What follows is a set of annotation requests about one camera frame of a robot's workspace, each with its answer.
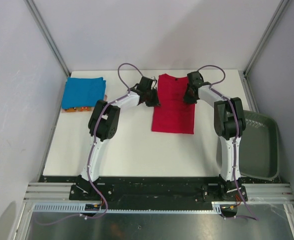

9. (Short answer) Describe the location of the red t shirt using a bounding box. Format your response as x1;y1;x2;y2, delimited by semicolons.
151;73;195;135

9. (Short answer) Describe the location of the blue t shirt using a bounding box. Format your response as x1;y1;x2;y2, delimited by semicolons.
61;77;106;110

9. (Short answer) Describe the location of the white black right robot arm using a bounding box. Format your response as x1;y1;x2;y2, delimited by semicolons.
183;71;246;201

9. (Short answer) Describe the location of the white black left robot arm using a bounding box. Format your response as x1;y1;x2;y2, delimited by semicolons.
75;76;160;200

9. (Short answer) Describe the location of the folded orange patterned t shirt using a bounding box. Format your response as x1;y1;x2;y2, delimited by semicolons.
61;93;108;113

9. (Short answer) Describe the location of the dark green plastic tray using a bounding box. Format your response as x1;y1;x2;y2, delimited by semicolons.
216;109;280;180

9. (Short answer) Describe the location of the aluminium profile crossbar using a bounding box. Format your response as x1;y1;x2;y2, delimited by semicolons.
244;183;294;204

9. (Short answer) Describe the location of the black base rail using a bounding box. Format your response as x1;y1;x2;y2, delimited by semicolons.
69;176;248;210

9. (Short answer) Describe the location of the right aluminium frame post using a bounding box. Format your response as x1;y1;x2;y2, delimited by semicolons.
243;0;292;77

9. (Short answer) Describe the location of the aluminium frame post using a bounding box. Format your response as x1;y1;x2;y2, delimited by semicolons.
243;0;292;77
24;0;71;77

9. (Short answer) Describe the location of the grey slotted cable duct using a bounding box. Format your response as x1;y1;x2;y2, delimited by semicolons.
32;202;222;215

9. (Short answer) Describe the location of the left aluminium frame post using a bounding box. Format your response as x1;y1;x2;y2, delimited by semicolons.
24;0;71;77

